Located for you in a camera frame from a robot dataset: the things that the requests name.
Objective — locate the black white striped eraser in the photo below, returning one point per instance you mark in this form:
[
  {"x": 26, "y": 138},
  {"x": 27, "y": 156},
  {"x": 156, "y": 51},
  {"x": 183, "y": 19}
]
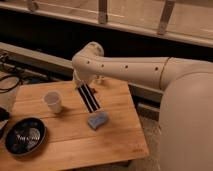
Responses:
[{"x": 88, "y": 98}]

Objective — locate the black object at left edge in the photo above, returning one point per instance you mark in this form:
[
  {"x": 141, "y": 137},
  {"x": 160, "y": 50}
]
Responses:
[{"x": 4, "y": 118}]

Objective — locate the wooden board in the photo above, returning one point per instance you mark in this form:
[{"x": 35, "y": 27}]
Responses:
[{"x": 70, "y": 142}]

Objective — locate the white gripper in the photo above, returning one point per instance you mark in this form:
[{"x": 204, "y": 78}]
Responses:
[{"x": 81, "y": 78}]

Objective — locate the blue sponge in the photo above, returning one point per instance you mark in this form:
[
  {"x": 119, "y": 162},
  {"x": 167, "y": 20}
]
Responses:
[{"x": 97, "y": 120}]

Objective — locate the dark round plate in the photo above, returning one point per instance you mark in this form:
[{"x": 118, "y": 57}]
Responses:
[{"x": 25, "y": 136}]

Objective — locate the metal railing frame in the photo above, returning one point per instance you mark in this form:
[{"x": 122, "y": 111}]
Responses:
[{"x": 188, "y": 21}]

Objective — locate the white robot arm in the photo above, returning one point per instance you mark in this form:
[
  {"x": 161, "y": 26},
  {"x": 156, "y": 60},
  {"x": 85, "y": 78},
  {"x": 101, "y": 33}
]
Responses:
[{"x": 186, "y": 109}]

